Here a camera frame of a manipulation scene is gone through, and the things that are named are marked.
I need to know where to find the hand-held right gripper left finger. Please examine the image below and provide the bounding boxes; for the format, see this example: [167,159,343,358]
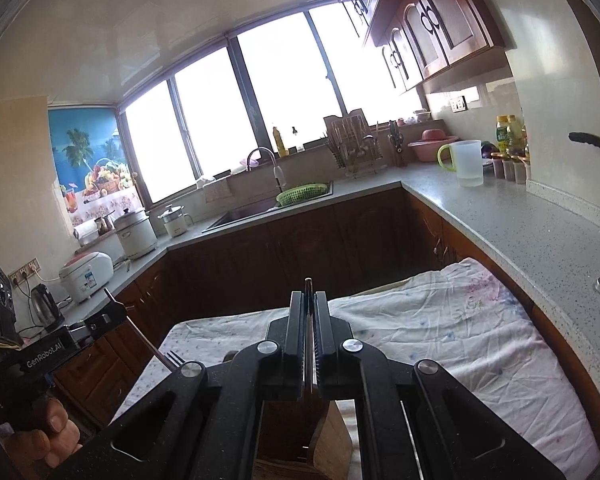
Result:
[45,290,308,480]

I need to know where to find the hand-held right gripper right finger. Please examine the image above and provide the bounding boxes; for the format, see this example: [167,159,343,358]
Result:
[313,291,567,480]

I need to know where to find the silver metal fork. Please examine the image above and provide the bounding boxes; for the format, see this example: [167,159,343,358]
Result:
[122,315,187,368]

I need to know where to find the wooden utensil holder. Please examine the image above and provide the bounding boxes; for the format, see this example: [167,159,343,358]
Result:
[252,396,354,480]

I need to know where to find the person's left hand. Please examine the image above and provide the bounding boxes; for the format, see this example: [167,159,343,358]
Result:
[5,394,84,470]

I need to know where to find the white rice cooker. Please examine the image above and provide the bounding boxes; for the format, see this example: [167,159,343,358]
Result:
[59,251,115,304]

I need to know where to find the steel electric kettle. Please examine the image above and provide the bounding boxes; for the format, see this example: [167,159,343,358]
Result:
[30,283,66,333]

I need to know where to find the dark wooden lower cabinets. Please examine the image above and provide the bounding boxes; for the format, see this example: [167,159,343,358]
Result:
[55,187,536,413]

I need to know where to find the dark wooden cabinets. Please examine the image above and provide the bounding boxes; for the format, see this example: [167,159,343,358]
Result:
[327,0,507,96]
[55,187,536,413]

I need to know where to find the white slow cooker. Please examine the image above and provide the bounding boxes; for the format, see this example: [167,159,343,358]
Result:
[114,207,159,261]

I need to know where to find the white paper towel roll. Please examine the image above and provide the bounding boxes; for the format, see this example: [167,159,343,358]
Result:
[73,220,101,247]

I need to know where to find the small white electric pot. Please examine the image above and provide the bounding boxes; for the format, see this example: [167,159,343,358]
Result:
[158,204,195,238]

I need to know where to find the steel kitchen sink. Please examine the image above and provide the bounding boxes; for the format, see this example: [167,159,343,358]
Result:
[202,182,334,234]

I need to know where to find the green plastic colander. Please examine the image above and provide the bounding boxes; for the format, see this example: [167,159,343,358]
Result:
[276,183,330,207]

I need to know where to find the white floral cloth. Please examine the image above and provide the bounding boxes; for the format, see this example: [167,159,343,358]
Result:
[107,257,600,480]

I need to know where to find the white dishcloth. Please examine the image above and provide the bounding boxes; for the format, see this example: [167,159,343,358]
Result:
[203,177,231,204]

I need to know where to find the beach and fruit poster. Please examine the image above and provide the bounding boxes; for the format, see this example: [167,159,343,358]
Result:
[47,106,148,233]

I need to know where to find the curved steel faucet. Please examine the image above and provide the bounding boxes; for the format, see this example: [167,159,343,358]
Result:
[246,147,287,192]

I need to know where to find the wooden cutting board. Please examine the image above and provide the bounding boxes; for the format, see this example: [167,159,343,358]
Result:
[323,109,369,151]

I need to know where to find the pink plastic basin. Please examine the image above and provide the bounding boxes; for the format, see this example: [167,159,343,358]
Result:
[407,129,459,163]

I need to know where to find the grey speckled countertop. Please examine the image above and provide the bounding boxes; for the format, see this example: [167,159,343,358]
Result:
[15,162,600,341]

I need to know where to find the large kitchen window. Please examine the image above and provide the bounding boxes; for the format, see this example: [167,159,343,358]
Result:
[117,0,431,211]

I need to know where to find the dark wooden upper cabinets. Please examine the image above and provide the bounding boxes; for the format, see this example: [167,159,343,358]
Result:
[327,0,507,96]

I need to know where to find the black wok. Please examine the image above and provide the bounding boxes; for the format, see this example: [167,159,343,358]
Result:
[568,131,600,162]

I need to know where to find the wall power outlet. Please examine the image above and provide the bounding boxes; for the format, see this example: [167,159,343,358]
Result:
[7,258,41,283]

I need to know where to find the wire dish rack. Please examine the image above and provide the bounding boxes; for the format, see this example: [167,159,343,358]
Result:
[323,110,387,179]

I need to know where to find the white pitcher with green handle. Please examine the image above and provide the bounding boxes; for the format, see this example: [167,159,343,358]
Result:
[437,140,485,188]

